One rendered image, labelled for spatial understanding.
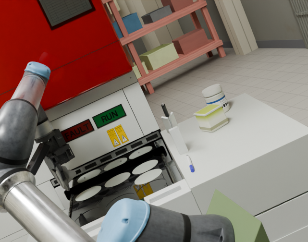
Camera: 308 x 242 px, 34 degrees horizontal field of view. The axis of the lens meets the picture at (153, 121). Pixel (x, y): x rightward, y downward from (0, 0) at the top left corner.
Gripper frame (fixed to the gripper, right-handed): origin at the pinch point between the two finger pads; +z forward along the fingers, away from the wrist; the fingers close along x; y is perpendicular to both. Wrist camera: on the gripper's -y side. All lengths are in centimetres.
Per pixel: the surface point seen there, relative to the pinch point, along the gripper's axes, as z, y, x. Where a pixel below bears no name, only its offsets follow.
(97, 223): 0.1, -10.2, -42.5
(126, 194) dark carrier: 6.2, 9.9, -21.9
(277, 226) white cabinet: 20, 24, -69
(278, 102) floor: 96, 278, 174
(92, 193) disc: 6.0, 7.0, -2.3
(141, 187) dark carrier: 6.2, 14.9, -24.4
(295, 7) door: 41, 429, 247
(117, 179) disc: 6.1, 16.5, -5.2
